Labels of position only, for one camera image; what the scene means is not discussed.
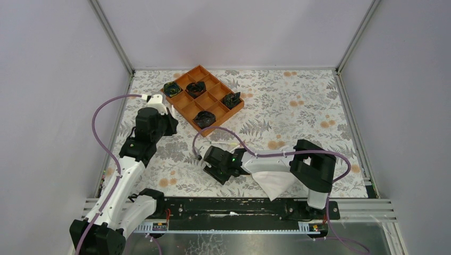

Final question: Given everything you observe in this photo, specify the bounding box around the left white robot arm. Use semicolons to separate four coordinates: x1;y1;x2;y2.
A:
69;106;178;254

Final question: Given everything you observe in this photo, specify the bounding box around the green patterned rolled tie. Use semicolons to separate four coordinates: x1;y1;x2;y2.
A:
163;81;182;98

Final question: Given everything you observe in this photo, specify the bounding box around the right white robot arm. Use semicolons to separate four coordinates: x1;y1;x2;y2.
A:
199;139;337;209

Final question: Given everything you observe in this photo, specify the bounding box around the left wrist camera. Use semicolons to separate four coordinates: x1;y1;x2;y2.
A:
141;93;168;115

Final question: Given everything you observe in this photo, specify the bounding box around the white marker green end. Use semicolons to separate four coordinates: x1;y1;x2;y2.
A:
211;141;232;146

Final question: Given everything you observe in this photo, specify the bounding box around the orange wooden compartment tray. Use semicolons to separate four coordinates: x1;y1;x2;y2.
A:
160;65;244;131

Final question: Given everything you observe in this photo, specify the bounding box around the dark blue rolled tie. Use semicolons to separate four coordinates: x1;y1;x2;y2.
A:
193;110;216;129

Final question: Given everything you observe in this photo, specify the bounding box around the white folded cloth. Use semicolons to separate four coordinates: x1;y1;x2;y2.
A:
251;171;298;201

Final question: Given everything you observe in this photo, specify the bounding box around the dark green rolled tie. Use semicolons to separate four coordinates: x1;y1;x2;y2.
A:
221;92;241;109

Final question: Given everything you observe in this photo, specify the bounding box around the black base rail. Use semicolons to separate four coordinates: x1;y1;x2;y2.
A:
147;197;340;232

